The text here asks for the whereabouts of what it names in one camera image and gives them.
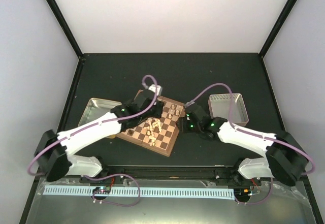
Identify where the right metal tray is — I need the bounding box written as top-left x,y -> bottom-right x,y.
208,93 -> 249,126

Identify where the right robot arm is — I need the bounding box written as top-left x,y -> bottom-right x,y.
176,103 -> 309,186

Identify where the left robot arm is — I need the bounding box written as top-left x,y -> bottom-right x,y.
33,89 -> 164,183

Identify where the metal tray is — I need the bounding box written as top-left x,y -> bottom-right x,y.
208,93 -> 249,126
78,98 -> 121,126

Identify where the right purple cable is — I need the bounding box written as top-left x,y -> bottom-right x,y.
183,82 -> 316,206

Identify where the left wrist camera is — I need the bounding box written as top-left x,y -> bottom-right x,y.
148,84 -> 163,96

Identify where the black mounting rail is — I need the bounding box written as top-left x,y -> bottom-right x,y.
78,165 -> 308,185

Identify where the wooden chess board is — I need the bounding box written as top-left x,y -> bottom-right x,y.
116,96 -> 185,157

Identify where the left metal tray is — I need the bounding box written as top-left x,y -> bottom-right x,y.
78,98 -> 121,126

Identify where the white slotted cable duct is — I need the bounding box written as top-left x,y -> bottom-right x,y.
43,185 -> 235,200

